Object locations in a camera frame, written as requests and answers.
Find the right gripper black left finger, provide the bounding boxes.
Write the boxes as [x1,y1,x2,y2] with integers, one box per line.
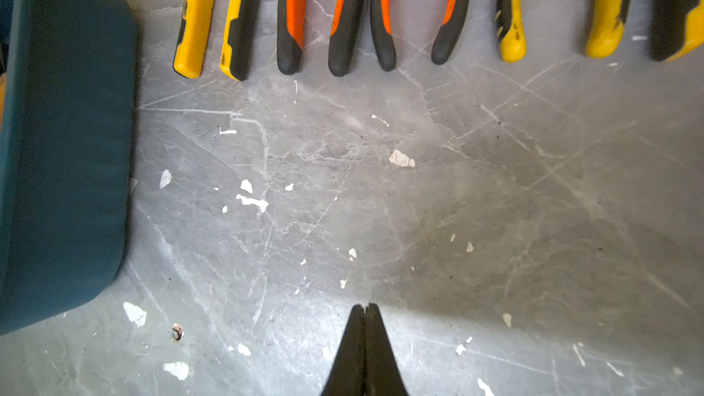
[321,304,366,396]

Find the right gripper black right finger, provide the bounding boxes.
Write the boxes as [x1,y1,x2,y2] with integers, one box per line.
[365,304,408,396]

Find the orange black needle pliers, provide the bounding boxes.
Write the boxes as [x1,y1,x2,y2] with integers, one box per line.
[276,0,368,78]

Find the orange long-nose pliers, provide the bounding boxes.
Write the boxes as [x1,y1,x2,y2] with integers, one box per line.
[370,0,470,72]

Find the yellow black large pliers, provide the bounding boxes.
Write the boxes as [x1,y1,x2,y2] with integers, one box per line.
[172,0,264,82]

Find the yellow black combination pliers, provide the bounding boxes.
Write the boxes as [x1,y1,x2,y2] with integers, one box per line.
[650,0,703,62]

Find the yellow black long-nose pliers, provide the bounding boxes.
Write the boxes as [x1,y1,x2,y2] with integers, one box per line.
[494,0,631,63]

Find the teal storage box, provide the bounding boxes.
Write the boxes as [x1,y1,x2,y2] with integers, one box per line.
[1,0,139,334]

